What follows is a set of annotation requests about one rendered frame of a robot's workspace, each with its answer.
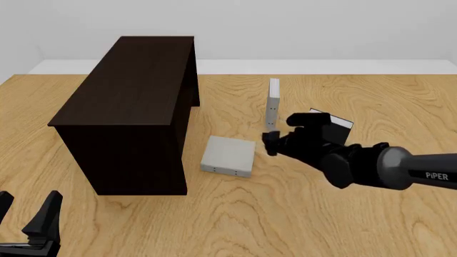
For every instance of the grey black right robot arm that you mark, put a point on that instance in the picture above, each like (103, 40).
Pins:
(400, 168)

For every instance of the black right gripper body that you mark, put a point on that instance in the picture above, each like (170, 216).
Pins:
(300, 146)

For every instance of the thick grey book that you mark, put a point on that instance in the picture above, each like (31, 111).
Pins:
(228, 154)

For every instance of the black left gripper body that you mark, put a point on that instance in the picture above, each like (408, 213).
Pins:
(28, 250)

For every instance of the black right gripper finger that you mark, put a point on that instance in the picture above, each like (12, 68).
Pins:
(271, 143)

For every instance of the thin grey white book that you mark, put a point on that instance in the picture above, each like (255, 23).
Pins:
(272, 107)

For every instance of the dark brown wooden cabinet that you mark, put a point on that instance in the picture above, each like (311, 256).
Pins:
(125, 107)

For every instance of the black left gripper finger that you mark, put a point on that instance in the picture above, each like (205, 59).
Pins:
(46, 222)
(5, 204)

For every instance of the black book with white pages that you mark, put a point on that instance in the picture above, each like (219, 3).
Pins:
(340, 132)

